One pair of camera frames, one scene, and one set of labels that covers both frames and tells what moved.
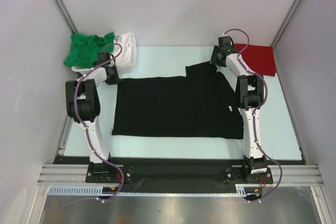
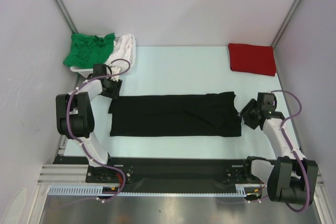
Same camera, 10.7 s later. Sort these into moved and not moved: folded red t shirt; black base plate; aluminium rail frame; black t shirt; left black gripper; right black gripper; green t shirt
Moved: black t shirt; left black gripper; right black gripper
Not moved: green t shirt; aluminium rail frame; folded red t shirt; black base plate
